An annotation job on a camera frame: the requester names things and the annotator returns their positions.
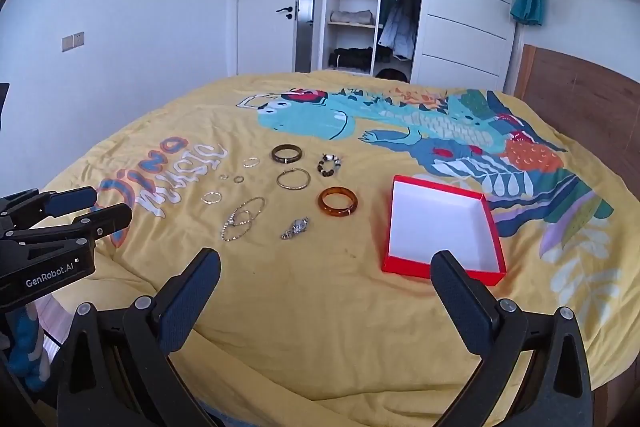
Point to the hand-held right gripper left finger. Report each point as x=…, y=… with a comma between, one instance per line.
x=192, y=302

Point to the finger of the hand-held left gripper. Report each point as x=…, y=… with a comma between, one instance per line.
x=107, y=218
x=72, y=201

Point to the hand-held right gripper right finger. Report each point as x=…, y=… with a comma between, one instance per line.
x=462, y=307

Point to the red cardboard box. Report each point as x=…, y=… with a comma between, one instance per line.
x=440, y=227

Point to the person's left hand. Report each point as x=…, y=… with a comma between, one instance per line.
x=25, y=342

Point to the pink checked cloth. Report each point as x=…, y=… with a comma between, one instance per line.
x=52, y=322

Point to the yellow dinosaur printed blanket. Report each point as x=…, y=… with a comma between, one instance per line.
x=300, y=307

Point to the dark flat panel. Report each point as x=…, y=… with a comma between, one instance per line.
x=3, y=107

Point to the silver wristwatch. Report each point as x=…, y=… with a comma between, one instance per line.
x=299, y=224

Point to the thin gold bangle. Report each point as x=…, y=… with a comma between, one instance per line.
x=279, y=180

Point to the amber bangle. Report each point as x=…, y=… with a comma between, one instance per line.
x=322, y=203

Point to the dark brown bangle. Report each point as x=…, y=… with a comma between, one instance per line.
x=275, y=155

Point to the wooden headboard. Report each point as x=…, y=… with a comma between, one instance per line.
x=575, y=107

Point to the black bag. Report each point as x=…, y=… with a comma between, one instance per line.
x=391, y=74

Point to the pile of black clothes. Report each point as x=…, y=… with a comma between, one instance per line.
x=355, y=57

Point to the hanging grey jacket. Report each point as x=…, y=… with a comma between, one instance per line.
x=400, y=17

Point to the white wardrobe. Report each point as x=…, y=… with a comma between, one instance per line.
x=470, y=7

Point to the wall switch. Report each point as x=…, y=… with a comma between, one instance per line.
x=73, y=41

